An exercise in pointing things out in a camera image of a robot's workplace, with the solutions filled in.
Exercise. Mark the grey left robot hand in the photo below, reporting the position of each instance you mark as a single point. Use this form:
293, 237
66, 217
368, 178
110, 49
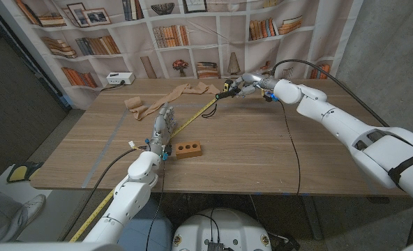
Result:
162, 127

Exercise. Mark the orange brick block three holes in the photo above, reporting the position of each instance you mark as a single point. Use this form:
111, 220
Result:
189, 151

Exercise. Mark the printed bookshelf backdrop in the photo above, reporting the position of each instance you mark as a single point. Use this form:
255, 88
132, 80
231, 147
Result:
206, 59

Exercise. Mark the yellow measuring tape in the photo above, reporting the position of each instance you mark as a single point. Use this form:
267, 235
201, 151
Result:
196, 116

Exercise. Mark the white power box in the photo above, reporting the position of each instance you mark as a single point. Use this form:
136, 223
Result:
120, 78

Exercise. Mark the white shoe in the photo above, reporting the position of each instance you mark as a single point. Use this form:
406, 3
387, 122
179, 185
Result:
32, 207

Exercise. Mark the blue stool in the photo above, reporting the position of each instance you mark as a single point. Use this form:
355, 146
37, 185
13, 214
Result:
154, 226

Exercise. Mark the beige stocking cloth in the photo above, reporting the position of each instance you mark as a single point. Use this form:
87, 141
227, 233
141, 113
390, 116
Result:
178, 92

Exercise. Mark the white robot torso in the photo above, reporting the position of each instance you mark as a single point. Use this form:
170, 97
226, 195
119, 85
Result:
224, 226

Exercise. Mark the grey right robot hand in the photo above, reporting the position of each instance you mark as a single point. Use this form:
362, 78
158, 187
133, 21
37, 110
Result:
259, 81

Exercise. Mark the yellow and black floor pedal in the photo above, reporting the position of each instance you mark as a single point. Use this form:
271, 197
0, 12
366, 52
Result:
20, 172

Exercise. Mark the grey table leg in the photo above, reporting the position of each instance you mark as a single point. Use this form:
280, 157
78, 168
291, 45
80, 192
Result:
311, 216

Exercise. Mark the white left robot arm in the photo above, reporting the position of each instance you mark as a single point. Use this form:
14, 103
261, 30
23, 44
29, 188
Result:
133, 191

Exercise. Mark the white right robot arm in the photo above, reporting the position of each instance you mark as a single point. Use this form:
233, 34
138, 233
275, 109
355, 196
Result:
349, 129

